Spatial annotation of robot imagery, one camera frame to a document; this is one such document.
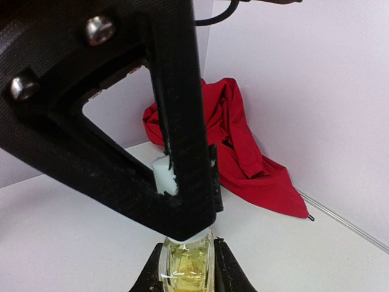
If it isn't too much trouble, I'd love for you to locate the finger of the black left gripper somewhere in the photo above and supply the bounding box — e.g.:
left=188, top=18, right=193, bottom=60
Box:
left=1, top=1, right=218, bottom=241
left=208, top=144, right=224, bottom=212

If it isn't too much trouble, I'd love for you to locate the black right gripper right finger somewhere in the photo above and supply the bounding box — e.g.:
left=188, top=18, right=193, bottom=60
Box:
left=214, top=238, right=256, bottom=292

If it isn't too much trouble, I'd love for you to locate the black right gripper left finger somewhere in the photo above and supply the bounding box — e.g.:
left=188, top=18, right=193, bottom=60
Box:
left=129, top=243, right=163, bottom=292

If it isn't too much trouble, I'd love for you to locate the yellow nail polish bottle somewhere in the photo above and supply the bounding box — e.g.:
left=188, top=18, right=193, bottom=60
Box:
left=158, top=229, right=215, bottom=292

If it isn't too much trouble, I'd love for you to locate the grey nail polish cap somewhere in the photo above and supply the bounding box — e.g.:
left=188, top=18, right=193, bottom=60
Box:
left=152, top=155, right=210, bottom=244

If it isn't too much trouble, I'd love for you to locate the red cloth garment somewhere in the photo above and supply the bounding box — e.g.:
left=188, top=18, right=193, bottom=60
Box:
left=142, top=77, right=308, bottom=220

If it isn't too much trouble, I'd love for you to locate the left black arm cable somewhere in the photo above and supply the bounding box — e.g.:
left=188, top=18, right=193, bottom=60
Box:
left=194, top=0, right=244, bottom=27

